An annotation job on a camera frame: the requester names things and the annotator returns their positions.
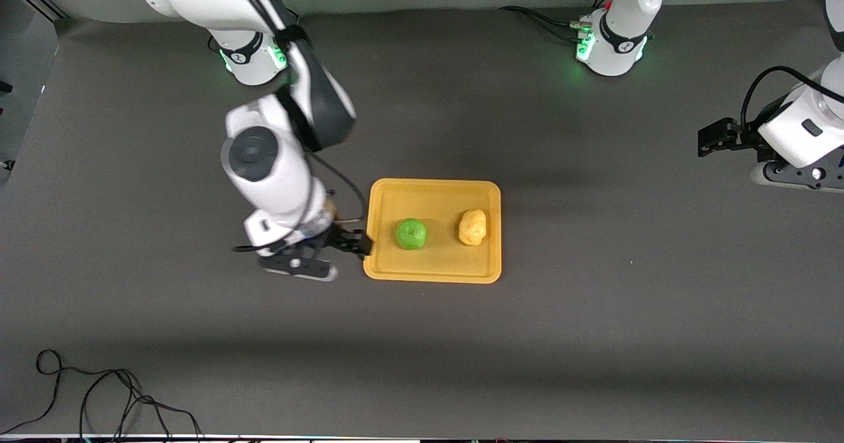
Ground green apple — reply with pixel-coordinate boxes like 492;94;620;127
395;217;429;252

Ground yellow potato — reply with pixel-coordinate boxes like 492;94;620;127
458;208;489;247

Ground yellow plastic tray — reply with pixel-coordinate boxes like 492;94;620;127
363;178;502;285

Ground black left arm base cables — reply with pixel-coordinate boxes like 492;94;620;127
498;0;617;43

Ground loose thin black cable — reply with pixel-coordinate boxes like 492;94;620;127
0;349;202;440

